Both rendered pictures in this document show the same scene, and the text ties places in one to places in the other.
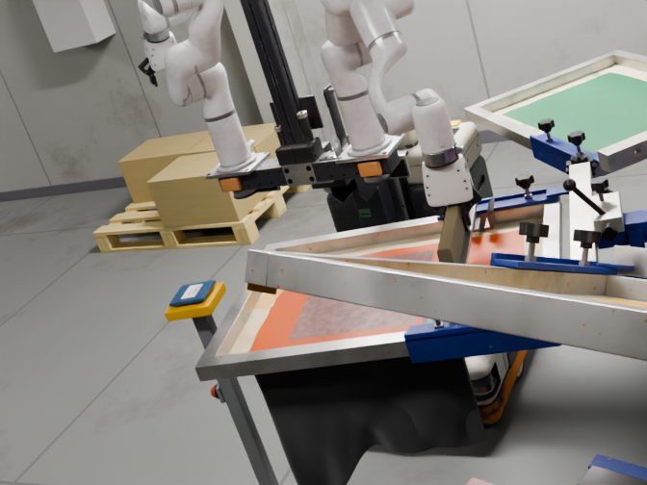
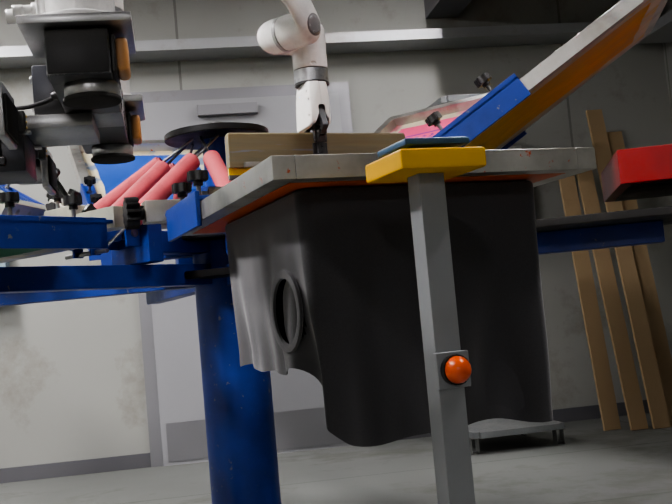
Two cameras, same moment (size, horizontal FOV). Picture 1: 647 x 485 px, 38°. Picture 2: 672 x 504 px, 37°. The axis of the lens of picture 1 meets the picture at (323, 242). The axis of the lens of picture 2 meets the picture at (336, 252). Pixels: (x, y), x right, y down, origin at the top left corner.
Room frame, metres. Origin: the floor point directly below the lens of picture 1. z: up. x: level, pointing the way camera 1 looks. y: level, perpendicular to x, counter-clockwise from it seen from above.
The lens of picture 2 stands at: (3.30, 1.35, 0.73)
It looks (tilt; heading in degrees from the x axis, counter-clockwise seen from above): 4 degrees up; 229
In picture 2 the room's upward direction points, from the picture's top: 5 degrees counter-clockwise
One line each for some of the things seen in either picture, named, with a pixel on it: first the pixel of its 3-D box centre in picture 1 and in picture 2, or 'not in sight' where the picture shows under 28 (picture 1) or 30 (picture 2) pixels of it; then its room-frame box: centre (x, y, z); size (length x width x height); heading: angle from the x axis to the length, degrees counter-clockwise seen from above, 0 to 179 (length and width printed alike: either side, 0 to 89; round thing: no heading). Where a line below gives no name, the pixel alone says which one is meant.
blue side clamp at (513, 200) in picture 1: (498, 213); (192, 217); (2.12, -0.44, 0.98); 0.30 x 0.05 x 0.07; 69
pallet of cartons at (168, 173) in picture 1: (194, 187); not in sight; (5.46, 0.65, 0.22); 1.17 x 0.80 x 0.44; 58
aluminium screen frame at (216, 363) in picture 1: (389, 283); (355, 197); (1.94, -0.12, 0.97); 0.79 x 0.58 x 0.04; 69
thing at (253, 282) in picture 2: not in sight; (284, 304); (2.13, -0.13, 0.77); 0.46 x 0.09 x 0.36; 69
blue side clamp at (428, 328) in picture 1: (481, 333); not in sight; (1.59, -0.24, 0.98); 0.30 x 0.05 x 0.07; 69
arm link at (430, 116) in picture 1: (429, 118); (293, 45); (1.91, -0.30, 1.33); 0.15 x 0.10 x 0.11; 10
